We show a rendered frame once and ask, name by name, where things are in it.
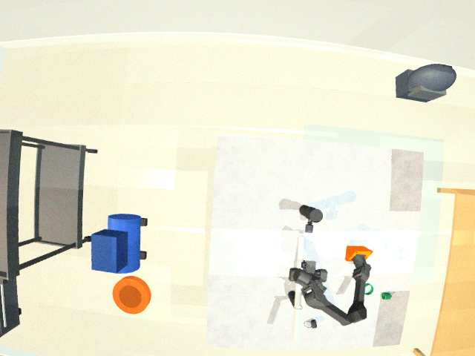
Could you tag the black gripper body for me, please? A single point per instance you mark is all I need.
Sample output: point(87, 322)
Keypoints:
point(321, 274)

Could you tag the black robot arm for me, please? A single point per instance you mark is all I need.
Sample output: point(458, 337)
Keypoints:
point(317, 300)

